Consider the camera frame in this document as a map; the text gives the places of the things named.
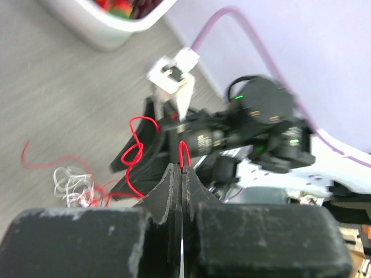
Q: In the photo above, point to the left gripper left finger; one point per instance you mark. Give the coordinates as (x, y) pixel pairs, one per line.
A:
(157, 243)

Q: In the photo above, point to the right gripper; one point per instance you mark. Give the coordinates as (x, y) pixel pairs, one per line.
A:
(145, 155)

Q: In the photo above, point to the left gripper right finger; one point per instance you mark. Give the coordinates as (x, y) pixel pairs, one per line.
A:
(193, 193)

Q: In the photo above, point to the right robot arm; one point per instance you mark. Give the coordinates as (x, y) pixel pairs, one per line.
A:
(260, 116)

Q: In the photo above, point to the white fruit basket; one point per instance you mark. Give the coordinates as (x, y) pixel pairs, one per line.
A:
(99, 29)

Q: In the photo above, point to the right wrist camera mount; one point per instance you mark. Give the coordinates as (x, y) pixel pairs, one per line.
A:
(173, 79)

